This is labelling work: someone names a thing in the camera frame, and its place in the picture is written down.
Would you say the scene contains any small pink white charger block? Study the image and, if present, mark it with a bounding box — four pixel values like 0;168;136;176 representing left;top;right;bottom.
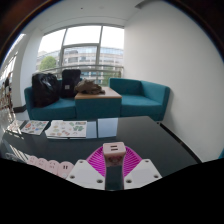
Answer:
102;141;128;169

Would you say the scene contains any black backpack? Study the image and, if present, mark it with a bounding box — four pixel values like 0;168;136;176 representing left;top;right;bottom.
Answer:
59;68;82;99

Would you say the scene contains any colourful sticker sheet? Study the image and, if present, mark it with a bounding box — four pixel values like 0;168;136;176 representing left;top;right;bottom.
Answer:
20;119;50;137

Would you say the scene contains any brown crumpled garment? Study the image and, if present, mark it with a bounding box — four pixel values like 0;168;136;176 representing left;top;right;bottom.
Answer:
73;78;106;96

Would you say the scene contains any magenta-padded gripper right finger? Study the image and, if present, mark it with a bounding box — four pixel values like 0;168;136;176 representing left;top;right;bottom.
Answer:
122;146;163;191

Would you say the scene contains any open sticker booklet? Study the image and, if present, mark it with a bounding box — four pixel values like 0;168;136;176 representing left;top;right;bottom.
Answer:
44;119;88;140

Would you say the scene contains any teal side table wooden top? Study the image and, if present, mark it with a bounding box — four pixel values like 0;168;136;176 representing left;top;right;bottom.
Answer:
74;86;123;121

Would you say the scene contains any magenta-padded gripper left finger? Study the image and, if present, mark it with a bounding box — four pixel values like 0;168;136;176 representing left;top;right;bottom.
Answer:
65;146;108;191

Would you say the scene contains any small sticker sheet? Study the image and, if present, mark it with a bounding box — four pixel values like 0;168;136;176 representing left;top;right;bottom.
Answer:
5;119;25;135

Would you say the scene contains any black plastic bag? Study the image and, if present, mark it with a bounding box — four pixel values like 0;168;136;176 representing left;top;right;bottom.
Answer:
31;72;62;109

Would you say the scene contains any pink white power strip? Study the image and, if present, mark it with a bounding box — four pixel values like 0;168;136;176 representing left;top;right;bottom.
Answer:
25;154;75;180

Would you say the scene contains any large grey-framed window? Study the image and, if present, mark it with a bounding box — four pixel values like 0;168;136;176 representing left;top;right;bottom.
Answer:
35;25;125;86

